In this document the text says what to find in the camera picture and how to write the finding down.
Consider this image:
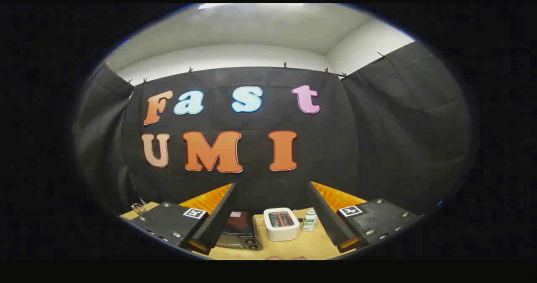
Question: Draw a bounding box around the row of small cloth clips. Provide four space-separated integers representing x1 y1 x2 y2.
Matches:
105 52 388 85

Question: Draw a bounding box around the small white green-label bottle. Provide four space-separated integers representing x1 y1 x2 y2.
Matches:
301 209 318 232

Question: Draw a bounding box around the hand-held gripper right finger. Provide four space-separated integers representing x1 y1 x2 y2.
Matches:
308 181 424 254

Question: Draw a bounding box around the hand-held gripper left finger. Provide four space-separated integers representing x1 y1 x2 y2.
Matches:
120 182 237 256

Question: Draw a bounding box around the black toaster oven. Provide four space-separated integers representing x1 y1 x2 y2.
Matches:
216 210 264 251

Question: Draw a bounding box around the white pop-up toaster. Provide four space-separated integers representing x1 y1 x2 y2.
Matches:
263 207 300 242

